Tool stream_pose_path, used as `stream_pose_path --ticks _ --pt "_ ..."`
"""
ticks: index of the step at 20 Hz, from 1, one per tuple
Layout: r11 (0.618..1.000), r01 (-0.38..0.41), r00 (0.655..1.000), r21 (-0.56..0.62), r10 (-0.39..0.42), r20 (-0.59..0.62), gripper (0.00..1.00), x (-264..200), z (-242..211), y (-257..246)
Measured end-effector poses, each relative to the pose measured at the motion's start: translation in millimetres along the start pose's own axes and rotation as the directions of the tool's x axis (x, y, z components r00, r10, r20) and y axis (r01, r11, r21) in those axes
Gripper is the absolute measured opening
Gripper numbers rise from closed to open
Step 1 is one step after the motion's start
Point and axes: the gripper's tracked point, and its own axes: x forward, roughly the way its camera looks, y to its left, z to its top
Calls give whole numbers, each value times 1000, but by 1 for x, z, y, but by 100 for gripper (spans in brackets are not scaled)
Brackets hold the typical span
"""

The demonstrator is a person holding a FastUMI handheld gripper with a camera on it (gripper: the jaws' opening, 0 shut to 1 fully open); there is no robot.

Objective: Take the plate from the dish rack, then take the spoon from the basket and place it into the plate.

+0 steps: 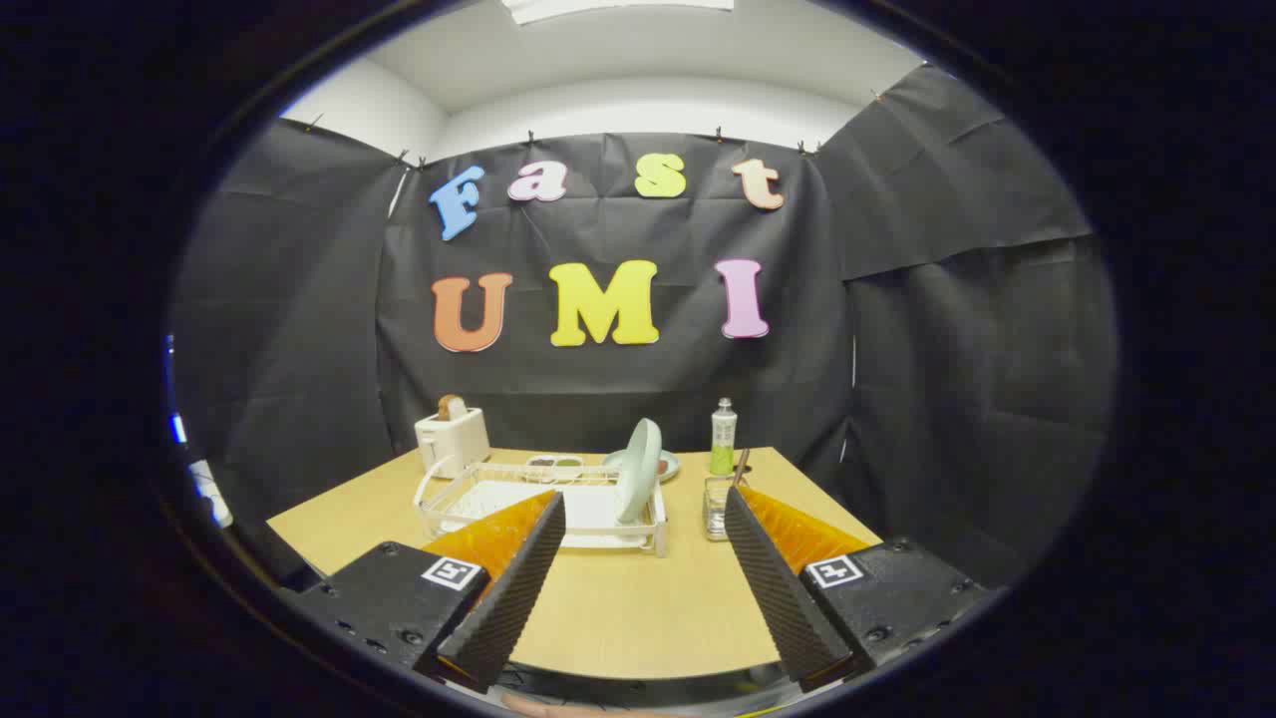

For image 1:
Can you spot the white divided sauce dish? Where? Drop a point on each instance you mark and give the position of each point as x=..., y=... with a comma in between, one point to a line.
x=554, y=463

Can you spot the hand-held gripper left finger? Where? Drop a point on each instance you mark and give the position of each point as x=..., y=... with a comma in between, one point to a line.
x=518, y=598

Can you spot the bread slice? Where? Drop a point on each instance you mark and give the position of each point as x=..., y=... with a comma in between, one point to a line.
x=451, y=407

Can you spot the pale green plate with meat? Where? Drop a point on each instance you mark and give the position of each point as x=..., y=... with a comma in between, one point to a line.
x=671, y=461

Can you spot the white dish rack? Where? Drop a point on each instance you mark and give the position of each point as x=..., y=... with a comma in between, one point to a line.
x=588, y=509

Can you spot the green drink bottle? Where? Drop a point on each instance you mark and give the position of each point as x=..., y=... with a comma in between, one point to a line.
x=724, y=439

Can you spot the white toaster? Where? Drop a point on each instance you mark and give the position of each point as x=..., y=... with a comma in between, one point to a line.
x=454, y=444

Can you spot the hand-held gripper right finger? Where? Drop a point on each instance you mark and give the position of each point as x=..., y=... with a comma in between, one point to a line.
x=783, y=598

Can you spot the ceiling light panel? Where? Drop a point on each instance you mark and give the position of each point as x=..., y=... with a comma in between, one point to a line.
x=618, y=8

